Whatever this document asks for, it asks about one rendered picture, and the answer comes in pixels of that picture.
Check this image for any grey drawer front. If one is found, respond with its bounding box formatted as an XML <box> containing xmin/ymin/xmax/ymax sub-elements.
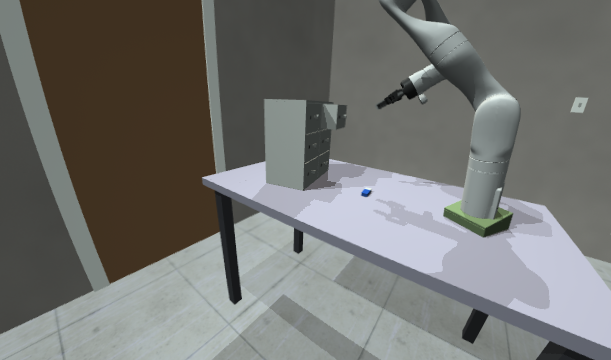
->
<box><xmin>318</xmin><ymin>150</ymin><xmax>329</xmax><ymax>177</ymax></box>
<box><xmin>321</xmin><ymin>104</ymin><xmax>347</xmax><ymax>130</ymax></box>
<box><xmin>305</xmin><ymin>131</ymin><xmax>320</xmax><ymax>161</ymax></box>
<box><xmin>319</xmin><ymin>129</ymin><xmax>331</xmax><ymax>154</ymax></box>
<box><xmin>306</xmin><ymin>103</ymin><xmax>321</xmax><ymax>132</ymax></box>
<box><xmin>304</xmin><ymin>157</ymin><xmax>318</xmax><ymax>188</ymax></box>

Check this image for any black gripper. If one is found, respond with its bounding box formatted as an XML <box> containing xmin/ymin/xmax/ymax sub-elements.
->
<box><xmin>375</xmin><ymin>77</ymin><xmax>418</xmax><ymax>110</ymax></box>

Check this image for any grey chest of drawers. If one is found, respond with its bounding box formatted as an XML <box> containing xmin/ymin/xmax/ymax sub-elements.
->
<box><xmin>264</xmin><ymin>99</ymin><xmax>333</xmax><ymax>190</ymax></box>

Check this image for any blue and white eraser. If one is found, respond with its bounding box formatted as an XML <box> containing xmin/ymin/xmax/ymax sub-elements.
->
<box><xmin>361</xmin><ymin>187</ymin><xmax>372</xmax><ymax>197</ymax></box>

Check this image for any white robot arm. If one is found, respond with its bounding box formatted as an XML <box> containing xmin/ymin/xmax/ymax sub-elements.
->
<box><xmin>379</xmin><ymin>0</ymin><xmax>521</xmax><ymax>220</ymax></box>

